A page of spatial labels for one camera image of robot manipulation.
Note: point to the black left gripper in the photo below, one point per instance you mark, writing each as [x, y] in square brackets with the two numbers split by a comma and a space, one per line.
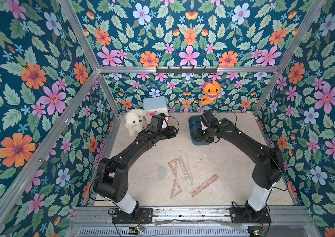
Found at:
[170, 132]

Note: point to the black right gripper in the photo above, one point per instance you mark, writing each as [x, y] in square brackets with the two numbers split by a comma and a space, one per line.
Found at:
[206, 120]

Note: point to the teal plastic storage box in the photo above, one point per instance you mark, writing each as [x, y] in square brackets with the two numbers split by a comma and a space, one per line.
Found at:
[194, 126]

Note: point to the thin clear ruler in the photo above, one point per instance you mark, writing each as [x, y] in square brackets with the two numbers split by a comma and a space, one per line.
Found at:
[189, 169]

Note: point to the pink long straight ruler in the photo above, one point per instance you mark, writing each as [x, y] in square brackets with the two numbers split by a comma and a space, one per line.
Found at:
[204, 185]

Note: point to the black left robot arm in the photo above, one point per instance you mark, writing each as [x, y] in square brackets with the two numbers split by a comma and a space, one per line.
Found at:
[112, 179]

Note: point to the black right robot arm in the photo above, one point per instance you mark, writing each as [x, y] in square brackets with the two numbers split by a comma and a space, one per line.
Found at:
[268, 170]

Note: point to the light blue white box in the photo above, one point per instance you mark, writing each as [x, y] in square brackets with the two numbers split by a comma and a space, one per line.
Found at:
[156, 105]

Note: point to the pink white toy figure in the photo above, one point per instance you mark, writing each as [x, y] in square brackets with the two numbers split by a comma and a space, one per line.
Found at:
[150, 115]

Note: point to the white plush dog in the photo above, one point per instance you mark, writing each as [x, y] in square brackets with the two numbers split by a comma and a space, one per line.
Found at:
[135, 121]

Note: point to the orange shark plush toy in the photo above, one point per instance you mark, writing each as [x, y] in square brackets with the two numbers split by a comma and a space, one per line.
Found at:
[211, 91]

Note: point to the pink triangle ruler upper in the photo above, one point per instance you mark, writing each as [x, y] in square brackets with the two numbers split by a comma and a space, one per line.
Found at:
[173, 165]

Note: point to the black hook rail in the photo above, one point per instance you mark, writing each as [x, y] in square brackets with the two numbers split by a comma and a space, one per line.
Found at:
[181, 69]

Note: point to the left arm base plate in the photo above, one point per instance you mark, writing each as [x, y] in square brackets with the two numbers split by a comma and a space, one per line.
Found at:
[139, 216]

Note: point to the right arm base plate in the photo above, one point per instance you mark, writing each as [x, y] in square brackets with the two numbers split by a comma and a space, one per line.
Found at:
[241, 215]

